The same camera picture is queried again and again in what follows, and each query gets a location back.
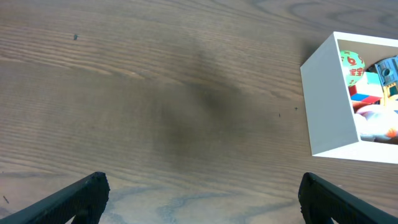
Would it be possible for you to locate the yellow grey toy truck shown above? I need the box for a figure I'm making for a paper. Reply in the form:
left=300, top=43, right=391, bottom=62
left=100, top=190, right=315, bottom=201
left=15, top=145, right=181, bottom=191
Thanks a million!
left=374, top=55, right=397, bottom=103

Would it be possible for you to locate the multicolour puzzle cube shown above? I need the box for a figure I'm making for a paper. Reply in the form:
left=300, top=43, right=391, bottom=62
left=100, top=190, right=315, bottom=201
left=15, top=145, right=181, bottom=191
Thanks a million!
left=348, top=72, right=384, bottom=104

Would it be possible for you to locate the green ball with red numbers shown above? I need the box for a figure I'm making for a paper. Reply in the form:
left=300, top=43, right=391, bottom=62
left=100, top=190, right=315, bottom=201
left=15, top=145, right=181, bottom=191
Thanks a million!
left=340, top=50, right=365, bottom=86

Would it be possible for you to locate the white pink duck toy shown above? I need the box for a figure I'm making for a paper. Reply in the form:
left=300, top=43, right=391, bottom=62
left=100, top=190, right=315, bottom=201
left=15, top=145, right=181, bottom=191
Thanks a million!
left=354, top=105, right=397, bottom=142

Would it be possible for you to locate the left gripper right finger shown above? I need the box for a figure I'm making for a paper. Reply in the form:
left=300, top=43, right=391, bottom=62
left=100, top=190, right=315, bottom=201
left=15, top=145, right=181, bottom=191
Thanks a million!
left=298, top=172, right=397, bottom=224

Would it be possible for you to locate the white cardboard box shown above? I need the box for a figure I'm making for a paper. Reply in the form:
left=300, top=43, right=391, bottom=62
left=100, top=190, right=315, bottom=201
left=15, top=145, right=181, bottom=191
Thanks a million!
left=300, top=32, right=397, bottom=164

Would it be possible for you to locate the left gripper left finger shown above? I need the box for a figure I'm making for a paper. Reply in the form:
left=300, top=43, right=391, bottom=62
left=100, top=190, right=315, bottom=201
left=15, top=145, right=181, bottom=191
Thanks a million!
left=1, top=172, right=110, bottom=224

